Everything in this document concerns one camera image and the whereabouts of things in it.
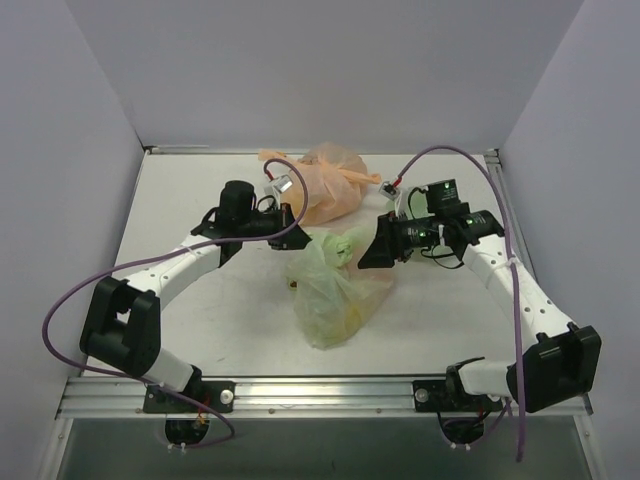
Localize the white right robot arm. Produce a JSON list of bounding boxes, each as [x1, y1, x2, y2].
[[358, 180, 602, 413]]

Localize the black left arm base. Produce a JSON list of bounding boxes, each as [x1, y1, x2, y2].
[[142, 368, 236, 451]]

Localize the orange tied plastic bag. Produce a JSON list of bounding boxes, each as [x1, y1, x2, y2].
[[258, 142, 381, 226]]

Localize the aluminium front rail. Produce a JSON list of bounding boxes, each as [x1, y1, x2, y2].
[[55, 374, 594, 420]]

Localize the aluminium back rail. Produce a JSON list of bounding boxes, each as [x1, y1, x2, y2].
[[145, 145, 211, 155]]

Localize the green plastic bag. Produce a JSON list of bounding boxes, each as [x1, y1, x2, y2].
[[285, 226, 395, 350]]

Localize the aluminium rail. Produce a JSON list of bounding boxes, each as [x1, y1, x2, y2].
[[484, 149, 537, 279], [145, 145, 211, 155], [55, 374, 594, 420]]

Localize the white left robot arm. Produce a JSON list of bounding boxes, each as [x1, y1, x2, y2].
[[80, 175, 310, 411]]

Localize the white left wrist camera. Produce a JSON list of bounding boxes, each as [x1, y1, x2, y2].
[[264, 174, 294, 206]]

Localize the green wavy plastic bowl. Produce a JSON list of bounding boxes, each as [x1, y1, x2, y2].
[[392, 186, 437, 228]]

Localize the aluminium right side rail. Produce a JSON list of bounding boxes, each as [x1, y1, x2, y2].
[[484, 149, 537, 279]]

